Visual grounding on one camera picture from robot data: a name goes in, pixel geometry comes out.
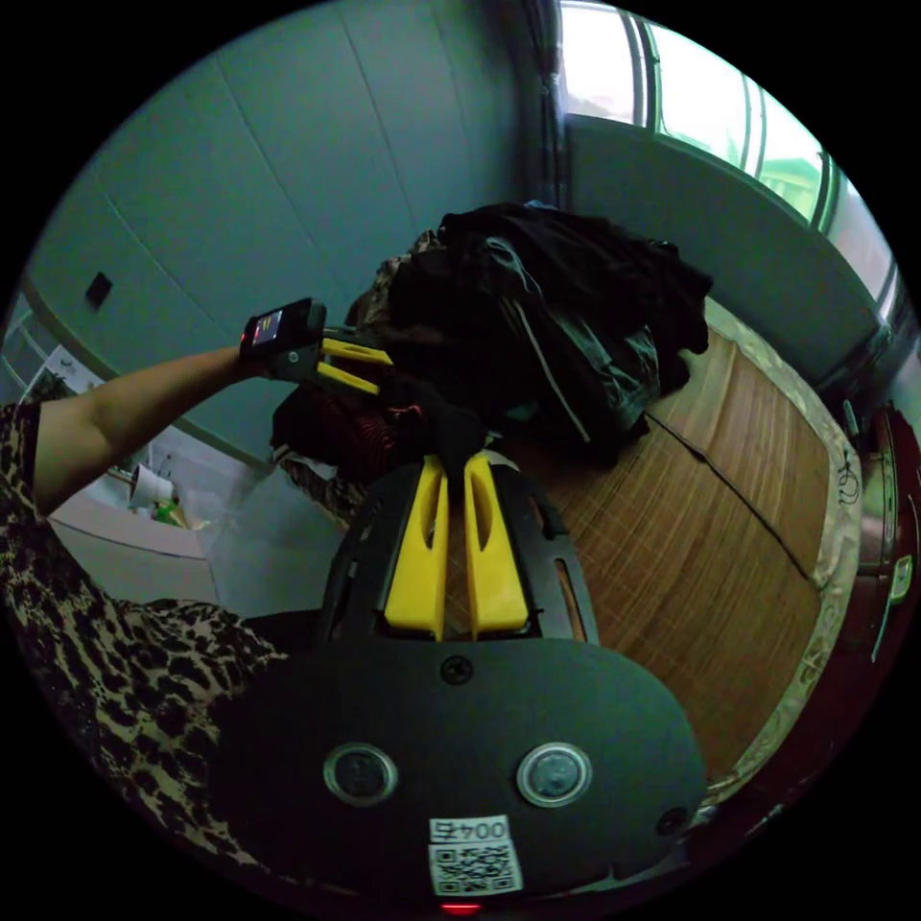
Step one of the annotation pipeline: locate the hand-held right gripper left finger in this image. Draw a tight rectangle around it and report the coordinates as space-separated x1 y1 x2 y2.
384 456 450 643

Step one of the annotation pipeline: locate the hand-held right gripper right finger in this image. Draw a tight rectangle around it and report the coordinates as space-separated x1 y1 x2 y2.
462 454 531 641

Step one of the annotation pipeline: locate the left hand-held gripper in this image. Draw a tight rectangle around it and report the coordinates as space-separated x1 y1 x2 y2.
261 336 395 397

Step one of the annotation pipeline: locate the black t-shirt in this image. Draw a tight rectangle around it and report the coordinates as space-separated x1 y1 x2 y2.
393 375 505 476

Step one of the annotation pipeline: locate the person's left forearm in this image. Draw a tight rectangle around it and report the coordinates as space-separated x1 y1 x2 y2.
32 344 246 516

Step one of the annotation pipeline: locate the bed with woven mat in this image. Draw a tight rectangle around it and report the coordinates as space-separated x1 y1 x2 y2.
438 295 916 829

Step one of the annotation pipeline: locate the pile of clothes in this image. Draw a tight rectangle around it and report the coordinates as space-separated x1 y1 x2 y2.
270 201 715 498

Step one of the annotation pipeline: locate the person's body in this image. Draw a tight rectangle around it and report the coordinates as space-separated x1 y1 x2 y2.
0 401 291 873

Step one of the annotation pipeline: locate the window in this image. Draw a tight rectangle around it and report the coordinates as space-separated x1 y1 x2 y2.
557 0 902 318

